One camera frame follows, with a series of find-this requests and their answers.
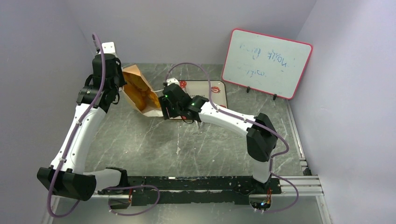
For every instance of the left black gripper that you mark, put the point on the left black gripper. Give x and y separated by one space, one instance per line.
119 69

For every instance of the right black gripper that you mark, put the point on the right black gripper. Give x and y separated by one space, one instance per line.
166 111

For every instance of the brown paper bag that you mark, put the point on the brown paper bag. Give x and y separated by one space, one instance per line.
150 110

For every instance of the strawberry pattern tray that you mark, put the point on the strawberry pattern tray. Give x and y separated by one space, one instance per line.
200 91

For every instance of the fake orange bread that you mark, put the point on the fake orange bread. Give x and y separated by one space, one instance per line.
139 91

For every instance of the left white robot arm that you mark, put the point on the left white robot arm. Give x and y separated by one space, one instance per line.
66 174

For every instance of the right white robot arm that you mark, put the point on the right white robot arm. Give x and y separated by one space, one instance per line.
258 130

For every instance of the pink framed whiteboard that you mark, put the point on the pink framed whiteboard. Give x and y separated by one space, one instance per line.
266 63

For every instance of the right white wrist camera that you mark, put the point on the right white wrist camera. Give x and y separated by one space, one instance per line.
172 81

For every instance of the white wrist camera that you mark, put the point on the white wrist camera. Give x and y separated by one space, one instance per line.
109 48
172 81

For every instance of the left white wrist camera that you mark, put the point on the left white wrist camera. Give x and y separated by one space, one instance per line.
109 48

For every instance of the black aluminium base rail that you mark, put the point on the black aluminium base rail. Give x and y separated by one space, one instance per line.
240 190

